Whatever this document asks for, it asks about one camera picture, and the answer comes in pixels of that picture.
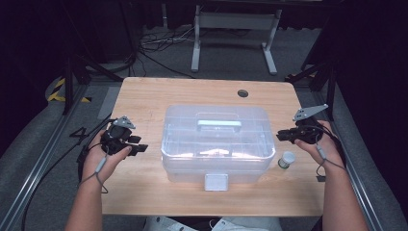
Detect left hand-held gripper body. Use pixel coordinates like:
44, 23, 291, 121
100, 115, 137, 157

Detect person's left hand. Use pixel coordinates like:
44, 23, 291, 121
82, 129, 133, 185

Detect white metal table frame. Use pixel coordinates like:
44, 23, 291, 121
191, 4, 283, 76

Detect clear plastic storage box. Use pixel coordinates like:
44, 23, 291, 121
160, 104, 277, 193

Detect yellow black floor tape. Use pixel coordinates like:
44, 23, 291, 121
47, 77, 92, 104

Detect grey right wrist cord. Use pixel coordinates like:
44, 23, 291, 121
316, 134, 347, 179

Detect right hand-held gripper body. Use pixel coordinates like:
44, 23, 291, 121
292, 103, 329, 145

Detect grey left wrist cord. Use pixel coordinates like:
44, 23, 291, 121
78, 155, 110, 195

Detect person's right hand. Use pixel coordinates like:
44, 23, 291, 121
294, 120, 345, 172

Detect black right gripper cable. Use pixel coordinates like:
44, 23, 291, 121
317, 121, 347, 167

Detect small white bottle green label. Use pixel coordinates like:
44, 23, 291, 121
277, 150, 296, 170

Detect grey wrist cord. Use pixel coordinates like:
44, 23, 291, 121
78, 155, 110, 195
316, 134, 347, 179

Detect aluminium floor rail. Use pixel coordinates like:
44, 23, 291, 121
0, 85, 89, 231
312, 90, 386, 231

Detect black metal stand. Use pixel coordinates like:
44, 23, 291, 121
285, 61, 338, 121
62, 52, 124, 116

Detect tangle of floor cables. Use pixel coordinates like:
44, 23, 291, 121
138, 25, 196, 80

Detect person's light grey trousers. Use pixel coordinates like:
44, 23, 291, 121
142, 215, 283, 231

